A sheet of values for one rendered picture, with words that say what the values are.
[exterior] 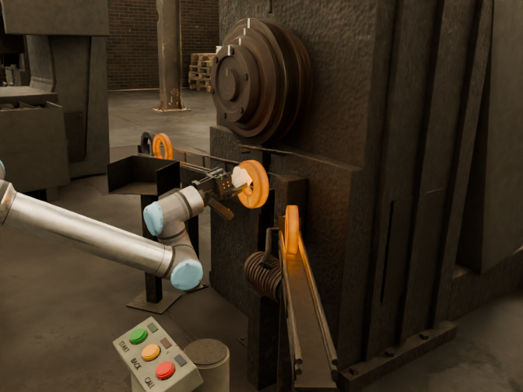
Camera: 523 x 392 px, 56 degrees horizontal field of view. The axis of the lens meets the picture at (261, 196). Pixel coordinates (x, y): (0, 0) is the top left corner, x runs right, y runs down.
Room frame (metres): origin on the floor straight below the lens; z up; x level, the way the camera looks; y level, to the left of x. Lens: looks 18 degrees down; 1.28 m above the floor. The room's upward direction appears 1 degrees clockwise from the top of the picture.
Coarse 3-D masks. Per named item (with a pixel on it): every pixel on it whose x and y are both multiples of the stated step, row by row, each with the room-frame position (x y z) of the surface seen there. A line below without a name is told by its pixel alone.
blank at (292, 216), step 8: (288, 208) 1.42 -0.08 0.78; (296, 208) 1.42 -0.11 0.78; (288, 216) 1.39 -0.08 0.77; (296, 216) 1.39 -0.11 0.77; (288, 224) 1.37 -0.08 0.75; (296, 224) 1.37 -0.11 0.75; (288, 232) 1.36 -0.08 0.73; (296, 232) 1.36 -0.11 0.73; (288, 240) 1.36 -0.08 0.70; (296, 240) 1.36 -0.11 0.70; (288, 248) 1.36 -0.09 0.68; (296, 248) 1.36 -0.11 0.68
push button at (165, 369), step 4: (160, 364) 0.88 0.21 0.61; (164, 364) 0.88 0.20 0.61; (168, 364) 0.88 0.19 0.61; (172, 364) 0.88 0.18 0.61; (156, 368) 0.88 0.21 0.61; (160, 368) 0.87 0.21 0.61; (164, 368) 0.87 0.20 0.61; (168, 368) 0.87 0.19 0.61; (172, 368) 0.87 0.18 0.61; (156, 372) 0.87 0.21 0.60; (160, 372) 0.86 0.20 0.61; (164, 372) 0.86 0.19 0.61; (168, 372) 0.86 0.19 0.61; (172, 372) 0.87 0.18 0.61; (160, 376) 0.85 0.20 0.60; (164, 376) 0.85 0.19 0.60
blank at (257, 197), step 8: (248, 160) 1.54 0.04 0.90; (240, 168) 1.56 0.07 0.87; (248, 168) 1.52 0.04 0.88; (256, 168) 1.50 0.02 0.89; (256, 176) 1.49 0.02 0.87; (264, 176) 1.49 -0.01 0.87; (256, 184) 1.49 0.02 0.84; (264, 184) 1.47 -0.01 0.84; (248, 192) 1.54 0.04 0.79; (256, 192) 1.48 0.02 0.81; (264, 192) 1.47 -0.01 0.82; (240, 200) 1.56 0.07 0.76; (248, 200) 1.52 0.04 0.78; (256, 200) 1.48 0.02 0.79; (264, 200) 1.48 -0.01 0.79
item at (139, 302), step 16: (128, 160) 2.30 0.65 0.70; (144, 160) 2.31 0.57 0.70; (160, 160) 2.28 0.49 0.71; (176, 160) 2.25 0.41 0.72; (112, 176) 2.17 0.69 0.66; (128, 176) 2.29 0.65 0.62; (144, 176) 2.31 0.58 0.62; (160, 176) 2.08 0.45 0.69; (176, 176) 2.21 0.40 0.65; (112, 192) 2.14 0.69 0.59; (128, 192) 2.12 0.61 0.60; (144, 192) 2.11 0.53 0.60; (160, 192) 2.08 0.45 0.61; (144, 208) 2.16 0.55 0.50; (144, 224) 2.16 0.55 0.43; (160, 288) 2.19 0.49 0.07; (128, 304) 2.13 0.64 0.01; (144, 304) 2.14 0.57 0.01; (160, 304) 2.14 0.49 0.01
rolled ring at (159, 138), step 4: (156, 136) 2.67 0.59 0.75; (160, 136) 2.63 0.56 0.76; (164, 136) 2.62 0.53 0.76; (156, 140) 2.67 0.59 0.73; (160, 140) 2.63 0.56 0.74; (164, 140) 2.59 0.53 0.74; (168, 140) 2.60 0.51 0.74; (156, 144) 2.69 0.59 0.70; (164, 144) 2.59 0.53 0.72; (168, 144) 2.59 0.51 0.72; (156, 148) 2.69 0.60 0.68; (164, 148) 2.59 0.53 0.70; (168, 148) 2.58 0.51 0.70; (156, 152) 2.69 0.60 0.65; (160, 152) 2.70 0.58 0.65; (168, 152) 2.57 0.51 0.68; (172, 152) 2.58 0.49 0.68; (156, 156) 2.68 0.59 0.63; (160, 156) 2.69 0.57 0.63; (168, 156) 2.57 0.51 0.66; (172, 156) 2.59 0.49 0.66
